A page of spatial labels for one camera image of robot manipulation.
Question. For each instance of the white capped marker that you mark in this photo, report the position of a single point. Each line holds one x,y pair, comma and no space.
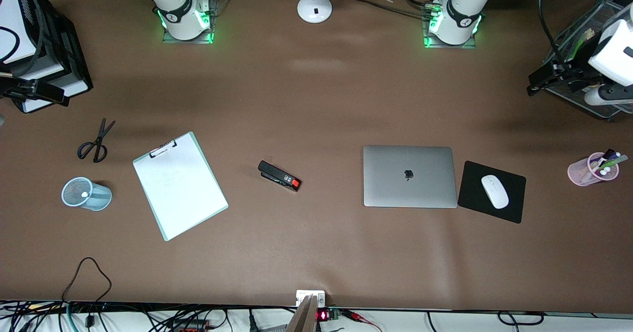
605,172

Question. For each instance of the white lamp base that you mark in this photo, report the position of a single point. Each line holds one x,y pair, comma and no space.
314,10

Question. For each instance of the black plug adapter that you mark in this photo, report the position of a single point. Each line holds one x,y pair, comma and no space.
89,321

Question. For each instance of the white outlet box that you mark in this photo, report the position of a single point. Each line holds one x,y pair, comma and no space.
302,296

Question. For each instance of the white computer mouse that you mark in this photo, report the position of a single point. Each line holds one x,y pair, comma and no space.
494,191

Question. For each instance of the teal clipboard with black clip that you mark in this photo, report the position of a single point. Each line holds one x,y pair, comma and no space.
166,237

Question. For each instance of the light green marker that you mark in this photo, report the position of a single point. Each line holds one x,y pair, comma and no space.
615,162

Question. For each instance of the wooden board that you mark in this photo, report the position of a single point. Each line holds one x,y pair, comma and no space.
304,319

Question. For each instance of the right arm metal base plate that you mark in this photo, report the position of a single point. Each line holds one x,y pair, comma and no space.
190,41

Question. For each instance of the black mouse pad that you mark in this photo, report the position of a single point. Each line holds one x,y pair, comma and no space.
470,198

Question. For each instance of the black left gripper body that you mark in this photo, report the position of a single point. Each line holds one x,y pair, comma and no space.
576,60

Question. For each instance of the pink translucent pen cup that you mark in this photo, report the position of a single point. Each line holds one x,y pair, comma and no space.
581,172

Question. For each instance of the black stacked paper tray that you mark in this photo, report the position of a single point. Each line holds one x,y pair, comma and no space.
74,70

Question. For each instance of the white paper sheet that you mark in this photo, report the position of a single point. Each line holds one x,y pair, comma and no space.
183,188

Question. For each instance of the black and blue scissors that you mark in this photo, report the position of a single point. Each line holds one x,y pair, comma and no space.
100,138

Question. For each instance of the dark purple marker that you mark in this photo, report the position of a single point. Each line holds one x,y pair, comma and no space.
608,154

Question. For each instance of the black stapler with red tip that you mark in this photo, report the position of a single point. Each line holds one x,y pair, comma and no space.
277,174

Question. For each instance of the tan wooden clip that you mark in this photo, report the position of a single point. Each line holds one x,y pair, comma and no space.
590,35

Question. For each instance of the orange power strip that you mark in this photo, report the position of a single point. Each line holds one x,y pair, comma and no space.
190,327

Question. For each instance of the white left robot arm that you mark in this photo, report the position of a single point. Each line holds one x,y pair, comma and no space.
462,10

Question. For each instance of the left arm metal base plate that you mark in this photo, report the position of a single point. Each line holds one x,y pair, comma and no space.
447,46

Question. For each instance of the light blue mesh pen cup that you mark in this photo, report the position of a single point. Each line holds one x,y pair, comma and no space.
101,201

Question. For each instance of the silver laptop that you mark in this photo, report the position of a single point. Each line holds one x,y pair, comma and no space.
395,188

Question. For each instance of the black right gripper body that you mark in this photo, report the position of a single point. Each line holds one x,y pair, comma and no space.
10,85

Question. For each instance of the small red display module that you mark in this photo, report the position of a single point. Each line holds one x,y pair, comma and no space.
322,316

